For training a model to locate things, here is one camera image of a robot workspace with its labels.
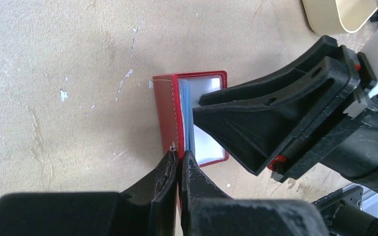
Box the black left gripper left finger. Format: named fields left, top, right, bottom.
left=0, top=151, right=179, bottom=236

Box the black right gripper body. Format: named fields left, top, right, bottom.
left=268, top=46, right=378, bottom=192

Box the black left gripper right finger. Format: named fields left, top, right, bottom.
left=181, top=151, right=329, bottom=236

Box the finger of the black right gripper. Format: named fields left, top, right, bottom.
left=199, top=35, right=338, bottom=106
left=193, top=57, right=359, bottom=175

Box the red card holder wallet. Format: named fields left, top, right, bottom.
left=152, top=70, right=229, bottom=167

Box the beige oval tray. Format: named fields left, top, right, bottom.
left=302, top=0, right=378, bottom=35

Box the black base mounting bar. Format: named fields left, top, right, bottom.
left=311, top=185, right=378, bottom=236

